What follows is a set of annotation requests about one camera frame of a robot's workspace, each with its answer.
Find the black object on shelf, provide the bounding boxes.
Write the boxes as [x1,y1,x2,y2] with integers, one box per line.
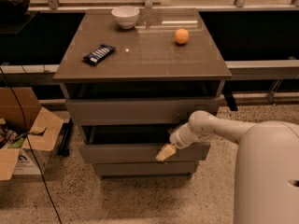
[0,0,30,15]

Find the grey top drawer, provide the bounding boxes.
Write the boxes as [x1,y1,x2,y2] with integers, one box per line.
[65,98,219,126]

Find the orange fruit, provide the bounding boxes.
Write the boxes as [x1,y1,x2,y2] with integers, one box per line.
[175,28,189,45]

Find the grey drawer cabinet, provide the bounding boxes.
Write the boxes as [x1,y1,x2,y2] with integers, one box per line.
[54,8,231,179]

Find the grey bottom drawer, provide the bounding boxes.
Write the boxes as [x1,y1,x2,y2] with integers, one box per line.
[93,161,198,177]

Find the white bowl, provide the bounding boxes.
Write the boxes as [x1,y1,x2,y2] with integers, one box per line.
[111,6,140,29]

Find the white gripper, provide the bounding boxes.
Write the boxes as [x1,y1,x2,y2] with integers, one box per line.
[156,124,191,161]

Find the open cardboard box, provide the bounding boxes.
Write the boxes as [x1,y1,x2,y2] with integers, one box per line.
[0,88,64,181]

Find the black cable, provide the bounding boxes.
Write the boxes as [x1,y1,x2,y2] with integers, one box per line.
[0,66,61,224]

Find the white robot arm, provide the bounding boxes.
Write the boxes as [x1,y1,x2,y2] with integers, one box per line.
[156,111,299,224]

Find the grey drawer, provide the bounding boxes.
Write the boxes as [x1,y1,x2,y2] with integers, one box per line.
[65,98,219,126]
[78,124,212,164]
[93,161,198,177]

